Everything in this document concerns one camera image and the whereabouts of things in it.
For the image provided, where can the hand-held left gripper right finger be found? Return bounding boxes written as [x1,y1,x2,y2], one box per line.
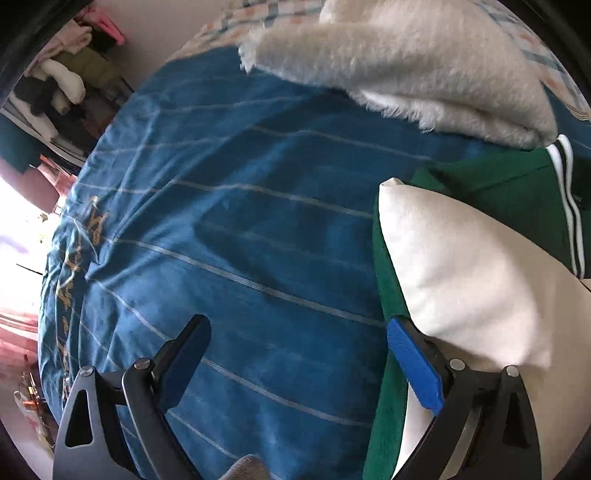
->
[387,317,542,480]

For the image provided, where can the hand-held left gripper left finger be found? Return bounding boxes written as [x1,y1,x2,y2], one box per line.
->
[52,314,212,480]

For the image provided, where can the white smooth garment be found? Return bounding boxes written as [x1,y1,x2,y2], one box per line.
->
[378,178,591,480]

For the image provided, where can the green garment with white stripes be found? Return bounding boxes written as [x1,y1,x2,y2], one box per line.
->
[361,136,591,480]

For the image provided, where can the pile of hanging clothes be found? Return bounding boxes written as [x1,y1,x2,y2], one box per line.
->
[9,4,127,144]

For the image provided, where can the grey cloth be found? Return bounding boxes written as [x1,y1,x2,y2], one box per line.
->
[217,453,273,480]

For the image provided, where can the blue striped bed cover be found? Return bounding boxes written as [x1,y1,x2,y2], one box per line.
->
[38,46,532,480]

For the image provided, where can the white fluffy garment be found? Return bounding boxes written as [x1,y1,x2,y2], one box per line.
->
[238,0,559,151]

